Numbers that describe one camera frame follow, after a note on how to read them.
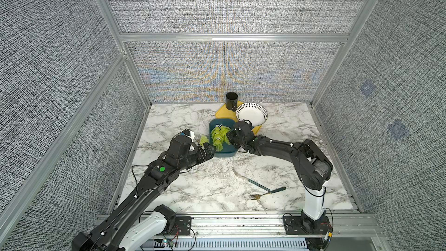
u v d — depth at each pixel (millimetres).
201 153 638
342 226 750
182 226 731
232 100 1101
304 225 650
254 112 1133
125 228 417
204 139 982
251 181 856
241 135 735
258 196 805
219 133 1003
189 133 690
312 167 507
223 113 1135
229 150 902
